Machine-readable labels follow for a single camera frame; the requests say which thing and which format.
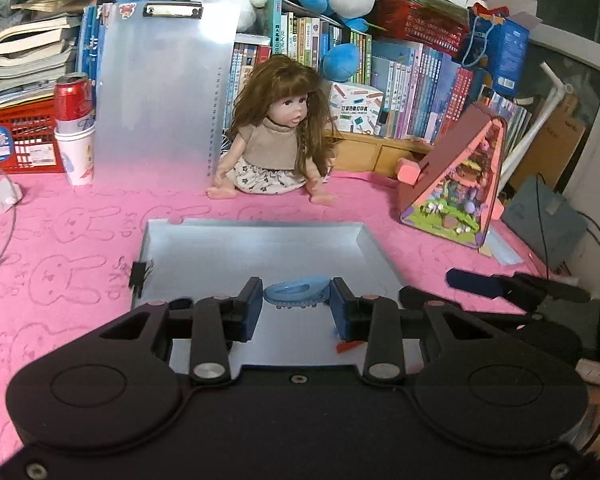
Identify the blue thin books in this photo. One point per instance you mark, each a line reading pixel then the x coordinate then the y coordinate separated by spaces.
pixel 87 45

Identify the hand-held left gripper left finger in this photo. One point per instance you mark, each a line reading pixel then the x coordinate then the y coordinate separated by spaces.
pixel 252 307

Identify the pink bunny print blanket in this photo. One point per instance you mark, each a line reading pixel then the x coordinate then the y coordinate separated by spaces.
pixel 80 240

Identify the grey felt pouch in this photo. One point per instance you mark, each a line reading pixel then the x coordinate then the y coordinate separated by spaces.
pixel 545 225

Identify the person's right hand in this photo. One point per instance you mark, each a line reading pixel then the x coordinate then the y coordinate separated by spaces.
pixel 595 372

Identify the silver cardboard box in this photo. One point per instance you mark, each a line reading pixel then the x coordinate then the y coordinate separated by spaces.
pixel 230 255

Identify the clear plastic ruler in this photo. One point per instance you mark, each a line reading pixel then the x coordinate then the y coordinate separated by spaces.
pixel 502 252

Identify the pink triangular toy house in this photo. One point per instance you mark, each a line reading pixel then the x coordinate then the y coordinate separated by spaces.
pixel 455 180

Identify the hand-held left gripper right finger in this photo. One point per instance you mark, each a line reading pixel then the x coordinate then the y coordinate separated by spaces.
pixel 341 310

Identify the white paper cup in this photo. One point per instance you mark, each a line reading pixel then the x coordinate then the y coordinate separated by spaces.
pixel 77 155

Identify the row of colourful books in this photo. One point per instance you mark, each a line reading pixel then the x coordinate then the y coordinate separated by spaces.
pixel 430 95

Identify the brown cardboard box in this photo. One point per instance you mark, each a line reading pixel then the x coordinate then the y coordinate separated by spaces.
pixel 555 145

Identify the red soda can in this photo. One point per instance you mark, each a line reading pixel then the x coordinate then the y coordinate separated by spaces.
pixel 72 100

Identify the small red cap piece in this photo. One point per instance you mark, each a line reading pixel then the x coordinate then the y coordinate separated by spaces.
pixel 350 346

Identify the blue gift bag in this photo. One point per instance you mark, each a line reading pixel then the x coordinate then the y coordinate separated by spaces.
pixel 505 55

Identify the wooden drawer unit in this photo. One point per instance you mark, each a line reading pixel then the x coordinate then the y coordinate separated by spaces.
pixel 375 152

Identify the translucent plastic clipboard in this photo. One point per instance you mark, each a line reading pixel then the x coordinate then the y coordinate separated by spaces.
pixel 155 100

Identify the black binder clip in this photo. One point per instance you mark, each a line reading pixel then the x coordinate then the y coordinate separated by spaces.
pixel 139 275

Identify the brown-haired baby doll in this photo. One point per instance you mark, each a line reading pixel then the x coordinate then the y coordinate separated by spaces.
pixel 272 145

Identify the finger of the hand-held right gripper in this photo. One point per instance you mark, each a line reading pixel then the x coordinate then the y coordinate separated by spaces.
pixel 475 282
pixel 412 296

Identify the stack of worn books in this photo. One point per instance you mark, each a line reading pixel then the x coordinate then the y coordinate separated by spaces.
pixel 30 40

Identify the white label printer box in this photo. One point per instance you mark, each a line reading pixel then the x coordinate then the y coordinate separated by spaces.
pixel 355 107

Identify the white power adapter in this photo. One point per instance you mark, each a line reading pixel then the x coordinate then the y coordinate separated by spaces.
pixel 2 195

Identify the white plastic pipe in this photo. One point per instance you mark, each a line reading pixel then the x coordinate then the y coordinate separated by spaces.
pixel 530 125

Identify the red plastic basket with sticker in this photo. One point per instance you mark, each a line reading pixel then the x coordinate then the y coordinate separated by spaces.
pixel 25 130

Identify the red mesh plastic basket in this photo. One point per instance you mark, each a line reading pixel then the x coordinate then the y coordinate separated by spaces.
pixel 420 25

